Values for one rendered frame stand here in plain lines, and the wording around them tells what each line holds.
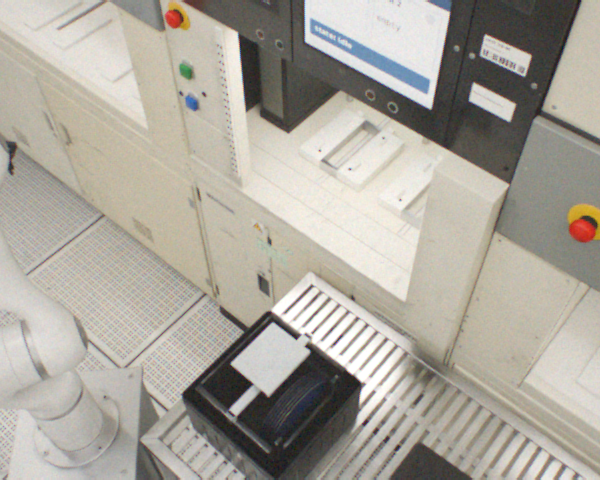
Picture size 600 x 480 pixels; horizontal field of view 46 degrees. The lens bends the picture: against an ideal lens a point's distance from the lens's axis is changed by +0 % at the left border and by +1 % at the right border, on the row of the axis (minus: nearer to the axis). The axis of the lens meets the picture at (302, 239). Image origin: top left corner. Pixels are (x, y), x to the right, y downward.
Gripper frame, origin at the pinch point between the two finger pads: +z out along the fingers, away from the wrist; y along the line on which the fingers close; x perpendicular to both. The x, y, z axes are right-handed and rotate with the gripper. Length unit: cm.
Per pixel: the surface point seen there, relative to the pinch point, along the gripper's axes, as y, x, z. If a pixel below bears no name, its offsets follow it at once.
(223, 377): 33, -71, 8
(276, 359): 43, -79, -7
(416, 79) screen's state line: 77, -62, -50
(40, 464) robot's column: -9, -65, 25
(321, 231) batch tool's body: 71, -40, 14
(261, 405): 40, -73, 24
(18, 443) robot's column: -13, -58, 25
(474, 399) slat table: 86, -92, 25
